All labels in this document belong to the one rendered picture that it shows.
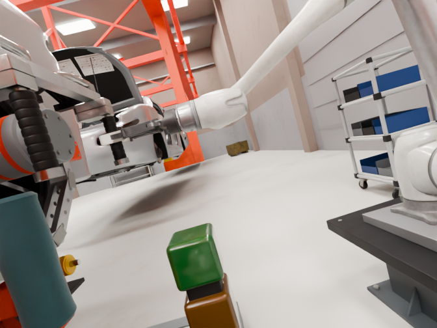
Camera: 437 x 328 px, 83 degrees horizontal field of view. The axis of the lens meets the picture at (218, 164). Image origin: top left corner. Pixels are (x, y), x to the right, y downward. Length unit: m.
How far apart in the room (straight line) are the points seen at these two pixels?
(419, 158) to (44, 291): 0.97
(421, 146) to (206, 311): 0.82
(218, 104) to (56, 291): 0.56
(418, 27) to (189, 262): 0.72
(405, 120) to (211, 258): 2.02
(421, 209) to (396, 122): 1.19
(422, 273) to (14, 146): 0.96
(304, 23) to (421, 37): 0.28
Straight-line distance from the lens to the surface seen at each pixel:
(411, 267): 0.83
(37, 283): 0.59
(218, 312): 0.23
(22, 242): 0.58
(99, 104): 0.81
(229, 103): 0.73
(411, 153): 0.95
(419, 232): 0.92
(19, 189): 0.95
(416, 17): 0.79
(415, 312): 1.14
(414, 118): 2.19
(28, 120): 0.50
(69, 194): 0.93
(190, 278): 0.22
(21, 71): 0.53
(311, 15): 0.86
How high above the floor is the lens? 0.73
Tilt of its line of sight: 4 degrees down
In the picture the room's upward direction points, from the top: 16 degrees counter-clockwise
